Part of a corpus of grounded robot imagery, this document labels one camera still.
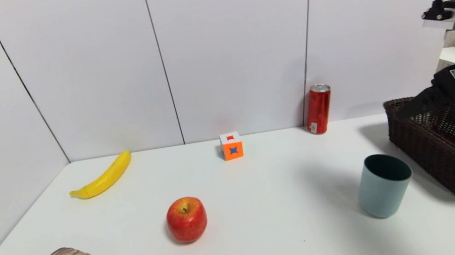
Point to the yellow banana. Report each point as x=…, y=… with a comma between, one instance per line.
x=103, y=180

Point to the light blue cup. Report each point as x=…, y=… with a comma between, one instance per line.
x=382, y=194

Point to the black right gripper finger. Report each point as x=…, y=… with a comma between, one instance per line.
x=427, y=102

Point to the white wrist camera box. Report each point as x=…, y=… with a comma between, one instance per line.
x=443, y=21

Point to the white shelf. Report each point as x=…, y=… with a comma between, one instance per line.
x=449, y=56

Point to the red apple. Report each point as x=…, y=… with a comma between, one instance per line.
x=186, y=221

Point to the red soda can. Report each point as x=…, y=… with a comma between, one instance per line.
x=318, y=109

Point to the orange white puzzle cube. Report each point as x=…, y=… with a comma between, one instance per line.
x=232, y=148

